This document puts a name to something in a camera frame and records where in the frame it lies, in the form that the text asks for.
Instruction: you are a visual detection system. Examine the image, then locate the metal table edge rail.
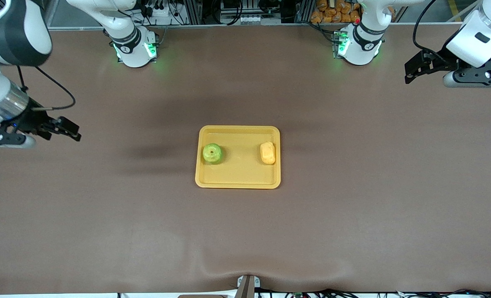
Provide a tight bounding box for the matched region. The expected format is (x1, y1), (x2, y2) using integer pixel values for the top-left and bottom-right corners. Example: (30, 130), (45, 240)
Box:
(49, 22), (463, 30)

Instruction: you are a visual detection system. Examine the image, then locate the metal table edge bracket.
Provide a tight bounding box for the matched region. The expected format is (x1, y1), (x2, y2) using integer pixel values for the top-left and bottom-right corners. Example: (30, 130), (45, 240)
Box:
(236, 274), (261, 298)

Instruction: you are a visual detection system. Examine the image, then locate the orange packaged goods pile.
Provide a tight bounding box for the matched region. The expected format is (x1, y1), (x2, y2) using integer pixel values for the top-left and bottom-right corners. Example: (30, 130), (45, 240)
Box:
(310, 0), (363, 24)

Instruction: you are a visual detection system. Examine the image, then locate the brown table cover mat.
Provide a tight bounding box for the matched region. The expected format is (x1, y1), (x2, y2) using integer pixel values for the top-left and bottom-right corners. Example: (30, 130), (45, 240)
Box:
(0, 24), (491, 295)

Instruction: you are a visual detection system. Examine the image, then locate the yellow potato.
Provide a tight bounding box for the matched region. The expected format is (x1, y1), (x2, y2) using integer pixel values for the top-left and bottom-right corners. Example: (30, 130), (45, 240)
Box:
(260, 142), (277, 165)

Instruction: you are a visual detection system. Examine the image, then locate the white power strip with plugs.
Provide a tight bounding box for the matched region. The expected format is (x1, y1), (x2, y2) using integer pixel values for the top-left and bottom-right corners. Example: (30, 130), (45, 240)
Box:
(143, 0), (181, 18)

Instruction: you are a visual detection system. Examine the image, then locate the yellow plastic tray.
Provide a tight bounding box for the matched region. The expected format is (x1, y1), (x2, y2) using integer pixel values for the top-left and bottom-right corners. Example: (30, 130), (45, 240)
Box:
(195, 125), (281, 190)

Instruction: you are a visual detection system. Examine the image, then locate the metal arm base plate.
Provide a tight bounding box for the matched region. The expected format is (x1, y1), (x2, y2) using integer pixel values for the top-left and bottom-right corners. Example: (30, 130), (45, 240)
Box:
(332, 30), (345, 59)

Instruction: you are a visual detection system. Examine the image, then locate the green apple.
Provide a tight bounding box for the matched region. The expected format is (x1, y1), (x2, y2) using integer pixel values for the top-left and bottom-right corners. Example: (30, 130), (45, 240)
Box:
(202, 143), (223, 165)

